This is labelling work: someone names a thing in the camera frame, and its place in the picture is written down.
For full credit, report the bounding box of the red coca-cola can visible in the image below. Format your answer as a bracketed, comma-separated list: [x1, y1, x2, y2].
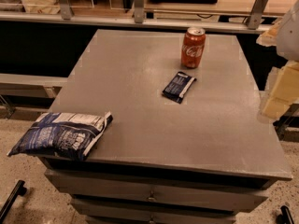
[181, 27, 206, 68]

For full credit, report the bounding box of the blue rxbar blueberry wrapper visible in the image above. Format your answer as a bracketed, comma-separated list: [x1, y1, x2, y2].
[163, 72, 196, 104]

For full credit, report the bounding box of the grey metal railing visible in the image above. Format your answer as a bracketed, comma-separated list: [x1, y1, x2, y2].
[0, 4, 272, 35]

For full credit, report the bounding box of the black bar lower right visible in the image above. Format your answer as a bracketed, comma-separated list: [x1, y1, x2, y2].
[276, 205, 294, 224]

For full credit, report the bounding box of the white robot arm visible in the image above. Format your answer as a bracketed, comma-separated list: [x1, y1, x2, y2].
[256, 1, 299, 120]

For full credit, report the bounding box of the grey low bench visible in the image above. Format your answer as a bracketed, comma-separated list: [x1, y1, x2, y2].
[0, 74, 67, 98]

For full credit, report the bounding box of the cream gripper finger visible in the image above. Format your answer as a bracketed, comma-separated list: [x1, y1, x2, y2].
[256, 22, 280, 47]
[261, 61, 299, 119]

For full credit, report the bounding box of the black bar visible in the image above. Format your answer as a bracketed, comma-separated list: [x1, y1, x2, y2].
[276, 205, 294, 224]
[0, 180, 27, 224]

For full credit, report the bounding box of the black bar lower left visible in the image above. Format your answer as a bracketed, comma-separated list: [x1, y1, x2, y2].
[0, 180, 27, 224]

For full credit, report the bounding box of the blue chip bag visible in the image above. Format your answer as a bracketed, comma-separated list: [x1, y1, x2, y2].
[7, 112, 113, 161]

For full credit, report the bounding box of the grey drawer cabinet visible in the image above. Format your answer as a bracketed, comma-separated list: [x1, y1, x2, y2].
[45, 30, 292, 224]

